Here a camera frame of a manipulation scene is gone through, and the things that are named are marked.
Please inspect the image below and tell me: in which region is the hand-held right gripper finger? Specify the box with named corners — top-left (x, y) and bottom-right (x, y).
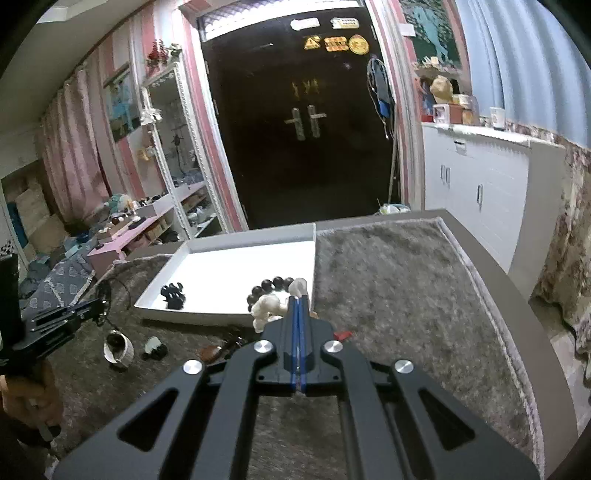
top-left (51, 296), bottom-right (302, 480)
top-left (301, 298), bottom-right (542, 480)

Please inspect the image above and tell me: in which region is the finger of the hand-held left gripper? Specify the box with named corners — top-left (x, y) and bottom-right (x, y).
top-left (21, 295), bottom-right (112, 344)

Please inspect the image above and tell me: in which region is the white bead bracelet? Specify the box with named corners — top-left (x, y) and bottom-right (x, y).
top-left (252, 277), bottom-right (309, 330)

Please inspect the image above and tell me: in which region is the black bead bracelet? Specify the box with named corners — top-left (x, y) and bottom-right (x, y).
top-left (246, 275), bottom-right (296, 311)

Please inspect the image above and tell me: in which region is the white band wristwatch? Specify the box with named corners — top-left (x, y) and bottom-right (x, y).
top-left (104, 329), bottom-right (136, 372)

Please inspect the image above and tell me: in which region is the brown pendant with black knot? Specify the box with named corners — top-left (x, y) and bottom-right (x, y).
top-left (198, 339), bottom-right (245, 363)

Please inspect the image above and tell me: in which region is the white rectangular tray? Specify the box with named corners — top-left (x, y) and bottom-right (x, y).
top-left (134, 223), bottom-right (318, 328)

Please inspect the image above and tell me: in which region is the pale jade pendant black cord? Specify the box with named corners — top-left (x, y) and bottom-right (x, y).
top-left (141, 337), bottom-right (168, 361)

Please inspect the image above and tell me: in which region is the person's left hand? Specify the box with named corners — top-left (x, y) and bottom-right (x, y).
top-left (0, 360), bottom-right (65, 445)

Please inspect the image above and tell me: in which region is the blue patterned blanket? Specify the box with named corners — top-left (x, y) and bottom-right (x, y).
top-left (18, 251), bottom-right (98, 315)

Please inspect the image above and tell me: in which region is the grey fluffy mat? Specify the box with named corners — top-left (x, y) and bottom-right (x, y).
top-left (28, 216), bottom-right (539, 480)

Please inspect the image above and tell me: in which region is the pink shelf unit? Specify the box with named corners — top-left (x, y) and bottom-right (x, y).
top-left (87, 180), bottom-right (218, 278)

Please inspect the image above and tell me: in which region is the pale green plush toy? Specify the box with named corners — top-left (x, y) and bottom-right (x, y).
top-left (104, 194), bottom-right (132, 215)

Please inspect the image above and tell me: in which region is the pink striped curtain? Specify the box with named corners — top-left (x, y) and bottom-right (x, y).
top-left (34, 65), bottom-right (134, 227)

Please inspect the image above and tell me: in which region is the dark double door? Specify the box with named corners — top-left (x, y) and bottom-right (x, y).
top-left (196, 0), bottom-right (404, 232)

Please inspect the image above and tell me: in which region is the mop stick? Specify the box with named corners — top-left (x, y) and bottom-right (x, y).
top-left (387, 124), bottom-right (402, 206)

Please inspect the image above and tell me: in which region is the white framed standing mirror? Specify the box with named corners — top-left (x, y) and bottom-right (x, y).
top-left (139, 62), bottom-right (232, 238)

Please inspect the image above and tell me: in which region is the white cabinet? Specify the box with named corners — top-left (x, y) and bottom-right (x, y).
top-left (421, 121), bottom-right (566, 301)

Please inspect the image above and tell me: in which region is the red flower decoration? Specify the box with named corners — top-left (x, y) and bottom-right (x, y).
top-left (145, 39), bottom-right (182, 68)

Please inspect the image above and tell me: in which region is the floral patterned cloth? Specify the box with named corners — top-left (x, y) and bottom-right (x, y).
top-left (531, 138), bottom-right (591, 356)

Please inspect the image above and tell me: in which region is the blue curtain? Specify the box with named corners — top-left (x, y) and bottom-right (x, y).
top-left (455, 0), bottom-right (591, 151)

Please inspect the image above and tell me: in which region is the silver door handle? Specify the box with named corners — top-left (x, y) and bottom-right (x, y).
top-left (307, 105), bottom-right (326, 138)
top-left (285, 107), bottom-right (306, 141)

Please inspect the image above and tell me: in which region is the blue landscape wall painting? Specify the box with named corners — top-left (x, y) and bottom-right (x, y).
top-left (102, 65), bottom-right (141, 144)

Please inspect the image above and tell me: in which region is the hanging blue bag with cables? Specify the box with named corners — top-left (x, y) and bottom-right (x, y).
top-left (367, 55), bottom-right (395, 139)

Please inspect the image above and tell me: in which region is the green wall painting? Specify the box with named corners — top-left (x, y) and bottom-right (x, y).
top-left (399, 0), bottom-right (465, 65)

